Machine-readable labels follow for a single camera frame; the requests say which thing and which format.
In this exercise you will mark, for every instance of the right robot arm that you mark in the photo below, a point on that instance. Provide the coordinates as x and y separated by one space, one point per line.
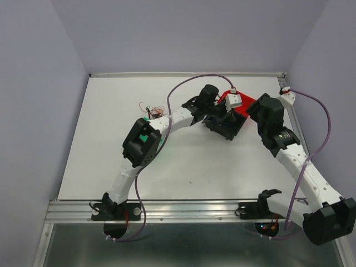
320 210

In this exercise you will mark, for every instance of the red and black bin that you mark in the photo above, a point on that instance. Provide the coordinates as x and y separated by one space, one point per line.
230 129

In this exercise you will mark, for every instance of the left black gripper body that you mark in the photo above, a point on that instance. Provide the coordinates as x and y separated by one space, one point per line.
218 110

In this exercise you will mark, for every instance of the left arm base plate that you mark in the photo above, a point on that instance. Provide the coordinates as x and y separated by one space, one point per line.
124 212

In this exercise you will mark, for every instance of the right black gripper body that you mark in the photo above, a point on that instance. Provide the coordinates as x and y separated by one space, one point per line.
254 110

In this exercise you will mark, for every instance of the aluminium rail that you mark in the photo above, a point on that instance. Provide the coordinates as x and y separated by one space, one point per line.
155 212
295 125

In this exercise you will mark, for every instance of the right aluminium rail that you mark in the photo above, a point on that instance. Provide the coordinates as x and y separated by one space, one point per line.
295 125

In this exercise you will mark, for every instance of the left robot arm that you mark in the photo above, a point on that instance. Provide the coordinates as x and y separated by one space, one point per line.
147 137

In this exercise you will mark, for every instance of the front aluminium rail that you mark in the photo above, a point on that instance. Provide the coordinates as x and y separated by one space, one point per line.
155 212

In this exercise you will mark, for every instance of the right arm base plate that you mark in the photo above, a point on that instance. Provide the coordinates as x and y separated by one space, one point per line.
258 208

